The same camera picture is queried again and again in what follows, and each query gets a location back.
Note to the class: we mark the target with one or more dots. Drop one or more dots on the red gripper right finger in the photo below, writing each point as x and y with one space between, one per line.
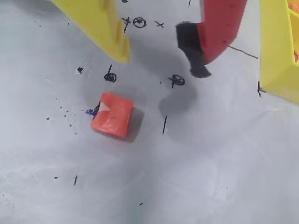
222 23

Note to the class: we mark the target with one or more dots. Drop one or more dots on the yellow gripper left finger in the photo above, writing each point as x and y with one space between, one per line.
93 18

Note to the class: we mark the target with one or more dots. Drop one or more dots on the yellow three-compartment box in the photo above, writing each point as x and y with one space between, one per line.
275 46

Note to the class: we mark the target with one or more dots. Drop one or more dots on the white plastic table cover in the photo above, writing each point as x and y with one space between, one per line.
187 163

